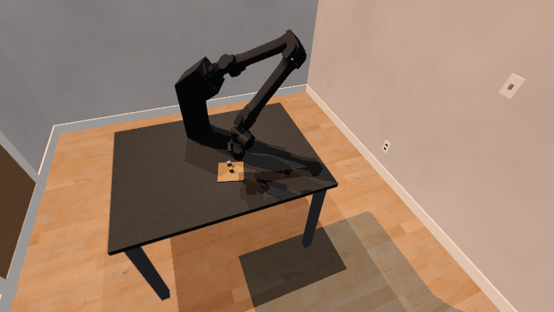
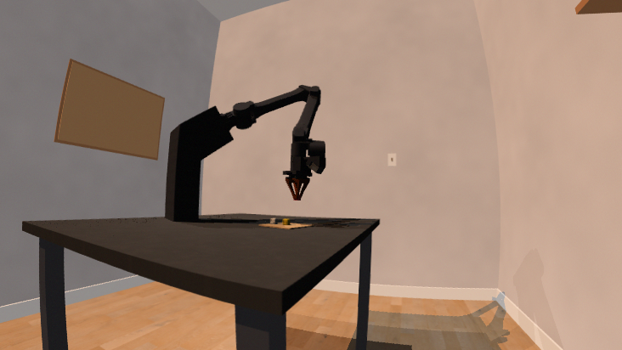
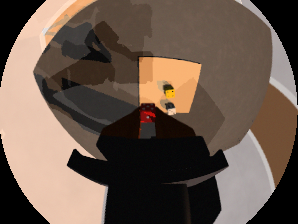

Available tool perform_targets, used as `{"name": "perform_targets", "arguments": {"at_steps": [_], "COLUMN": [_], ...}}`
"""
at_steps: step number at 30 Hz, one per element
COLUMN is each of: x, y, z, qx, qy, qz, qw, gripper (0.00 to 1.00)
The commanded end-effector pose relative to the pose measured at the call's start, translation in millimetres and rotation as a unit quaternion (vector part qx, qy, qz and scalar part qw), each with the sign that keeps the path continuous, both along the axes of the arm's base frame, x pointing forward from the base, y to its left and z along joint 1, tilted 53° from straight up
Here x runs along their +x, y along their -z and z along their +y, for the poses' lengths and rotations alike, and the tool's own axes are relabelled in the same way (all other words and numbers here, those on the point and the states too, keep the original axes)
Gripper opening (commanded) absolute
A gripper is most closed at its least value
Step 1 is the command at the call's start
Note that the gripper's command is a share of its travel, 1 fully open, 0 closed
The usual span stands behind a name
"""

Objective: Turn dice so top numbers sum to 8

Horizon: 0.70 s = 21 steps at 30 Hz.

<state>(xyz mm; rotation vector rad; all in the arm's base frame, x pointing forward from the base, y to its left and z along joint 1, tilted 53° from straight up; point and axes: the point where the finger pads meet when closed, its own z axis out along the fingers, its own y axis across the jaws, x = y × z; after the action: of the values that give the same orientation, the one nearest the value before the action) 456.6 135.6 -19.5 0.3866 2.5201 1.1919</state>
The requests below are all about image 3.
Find yellow die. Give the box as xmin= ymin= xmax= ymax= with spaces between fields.
xmin=164 ymin=86 xmax=175 ymax=98

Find orange square mat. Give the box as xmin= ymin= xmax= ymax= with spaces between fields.
xmin=139 ymin=57 xmax=201 ymax=113

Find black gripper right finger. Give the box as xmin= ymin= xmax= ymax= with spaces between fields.
xmin=155 ymin=107 xmax=196 ymax=139

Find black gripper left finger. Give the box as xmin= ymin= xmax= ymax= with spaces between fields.
xmin=100 ymin=107 xmax=141 ymax=138

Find white dice with black pips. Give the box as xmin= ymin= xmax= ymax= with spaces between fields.
xmin=167 ymin=104 xmax=176 ymax=115

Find red die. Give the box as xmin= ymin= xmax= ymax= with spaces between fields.
xmin=140 ymin=103 xmax=156 ymax=122

